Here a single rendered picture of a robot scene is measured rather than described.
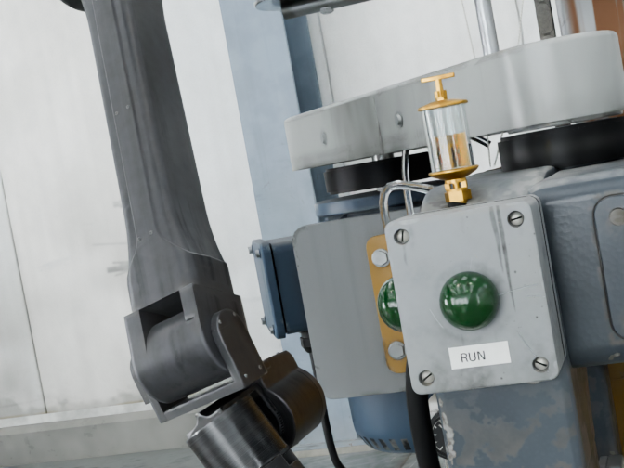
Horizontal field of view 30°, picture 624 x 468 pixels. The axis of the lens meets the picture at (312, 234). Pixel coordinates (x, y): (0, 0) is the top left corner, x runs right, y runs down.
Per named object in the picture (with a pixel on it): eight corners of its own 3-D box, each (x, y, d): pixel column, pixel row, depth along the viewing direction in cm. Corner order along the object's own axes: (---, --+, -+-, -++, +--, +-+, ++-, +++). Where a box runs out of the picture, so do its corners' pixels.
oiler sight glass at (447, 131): (427, 173, 65) (417, 111, 65) (435, 171, 68) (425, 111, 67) (471, 165, 65) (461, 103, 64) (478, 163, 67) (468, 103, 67)
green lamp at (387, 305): (376, 340, 60) (366, 283, 60) (390, 329, 63) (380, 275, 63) (424, 333, 60) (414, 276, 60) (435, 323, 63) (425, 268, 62)
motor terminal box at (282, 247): (277, 367, 108) (254, 244, 107) (266, 352, 118) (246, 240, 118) (363, 349, 109) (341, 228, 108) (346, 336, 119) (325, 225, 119)
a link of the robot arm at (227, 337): (121, 357, 85) (211, 316, 81) (199, 318, 95) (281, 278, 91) (192, 506, 85) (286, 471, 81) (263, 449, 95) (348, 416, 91)
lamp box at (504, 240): (412, 396, 59) (382, 223, 59) (430, 377, 64) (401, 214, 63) (560, 379, 57) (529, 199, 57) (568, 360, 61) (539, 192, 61)
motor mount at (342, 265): (316, 405, 106) (284, 229, 105) (335, 388, 112) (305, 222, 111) (634, 368, 97) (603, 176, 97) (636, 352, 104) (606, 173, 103)
